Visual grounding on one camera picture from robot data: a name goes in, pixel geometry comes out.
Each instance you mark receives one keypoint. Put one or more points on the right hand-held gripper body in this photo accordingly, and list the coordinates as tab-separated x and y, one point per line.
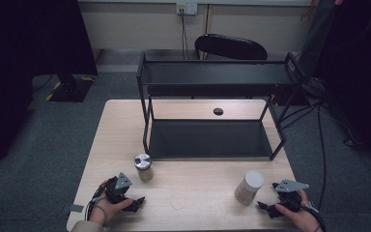
288	193

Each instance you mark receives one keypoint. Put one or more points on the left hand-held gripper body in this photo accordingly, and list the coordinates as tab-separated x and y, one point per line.
117	191

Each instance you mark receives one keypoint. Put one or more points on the person's left hand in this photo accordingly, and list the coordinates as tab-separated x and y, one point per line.
109	211

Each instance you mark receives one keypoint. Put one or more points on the person's right hand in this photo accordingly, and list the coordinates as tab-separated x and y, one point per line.
301	219

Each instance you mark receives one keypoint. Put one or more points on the beige jar with white lid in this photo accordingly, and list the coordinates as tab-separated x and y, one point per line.
248	188

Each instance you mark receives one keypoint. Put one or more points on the glass jar with silver lid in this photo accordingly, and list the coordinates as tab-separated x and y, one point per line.
144	167

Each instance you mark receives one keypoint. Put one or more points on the grey tape strip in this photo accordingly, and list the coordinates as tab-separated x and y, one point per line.
74	208

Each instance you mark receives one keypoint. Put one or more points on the black metal two-tier shelf rack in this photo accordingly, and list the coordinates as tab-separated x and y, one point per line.
211	138

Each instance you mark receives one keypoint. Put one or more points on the black stand base yellow tape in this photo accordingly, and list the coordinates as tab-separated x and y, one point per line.
72	90

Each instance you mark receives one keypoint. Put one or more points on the dark curtain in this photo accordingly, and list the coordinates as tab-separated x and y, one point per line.
357	71
19	64

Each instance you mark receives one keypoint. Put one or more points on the black chair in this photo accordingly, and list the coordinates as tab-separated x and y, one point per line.
230	47

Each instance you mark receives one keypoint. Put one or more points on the yellowish wall pipe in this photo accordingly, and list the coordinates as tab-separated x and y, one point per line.
207	32

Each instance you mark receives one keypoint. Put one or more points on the white wall socket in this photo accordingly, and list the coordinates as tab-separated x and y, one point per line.
186	8

